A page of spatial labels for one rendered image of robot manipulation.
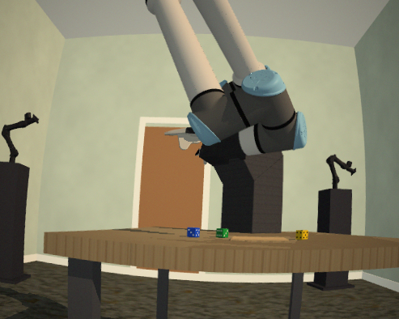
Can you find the yellow die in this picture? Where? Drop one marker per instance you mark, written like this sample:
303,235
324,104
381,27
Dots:
301,235

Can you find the blue die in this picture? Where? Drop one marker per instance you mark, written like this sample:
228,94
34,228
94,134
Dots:
193,232

